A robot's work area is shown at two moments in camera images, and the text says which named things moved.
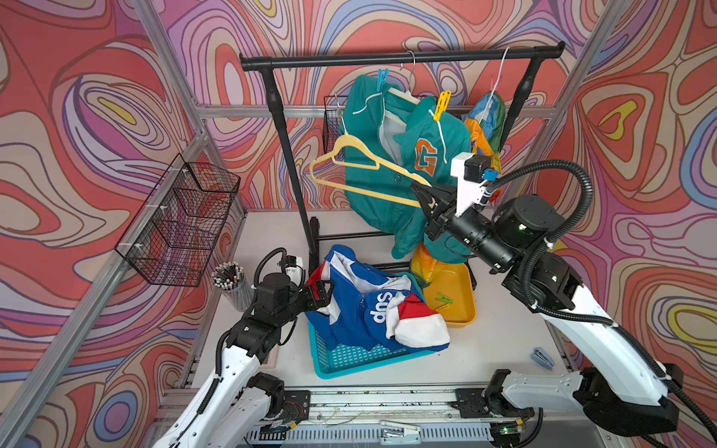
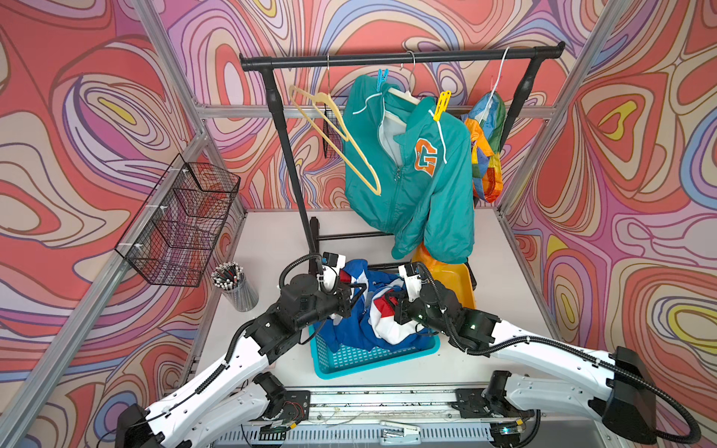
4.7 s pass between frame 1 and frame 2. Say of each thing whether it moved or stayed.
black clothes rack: stayed
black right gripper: moved
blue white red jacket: moved
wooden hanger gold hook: moved
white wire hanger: stayed
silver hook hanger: stayed
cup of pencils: stayed
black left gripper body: moved
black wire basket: stayed
